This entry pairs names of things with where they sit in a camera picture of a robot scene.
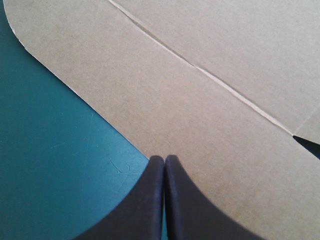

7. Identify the brown cardboard box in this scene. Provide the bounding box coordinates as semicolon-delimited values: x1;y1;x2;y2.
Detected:
3;0;320;240

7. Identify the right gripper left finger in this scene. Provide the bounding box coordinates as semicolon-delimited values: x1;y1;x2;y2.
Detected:
72;154;165;240

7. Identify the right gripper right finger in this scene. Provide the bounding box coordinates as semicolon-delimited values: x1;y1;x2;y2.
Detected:
164;154;258;240

